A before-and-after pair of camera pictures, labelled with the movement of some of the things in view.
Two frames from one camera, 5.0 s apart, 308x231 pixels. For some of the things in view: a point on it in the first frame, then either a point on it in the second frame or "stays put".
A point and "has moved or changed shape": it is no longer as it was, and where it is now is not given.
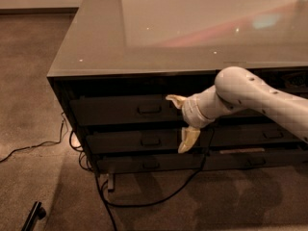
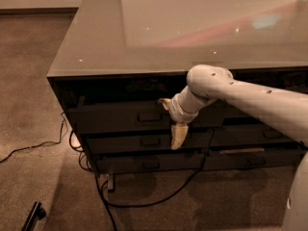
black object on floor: x=38 y=212 stays put
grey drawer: x=252 y=135 stays put
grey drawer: x=148 y=162 stays put
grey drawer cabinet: x=135 y=45 stays put
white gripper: x=192 y=114 to x=177 y=112
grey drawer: x=111 y=110 has moved or changed shape
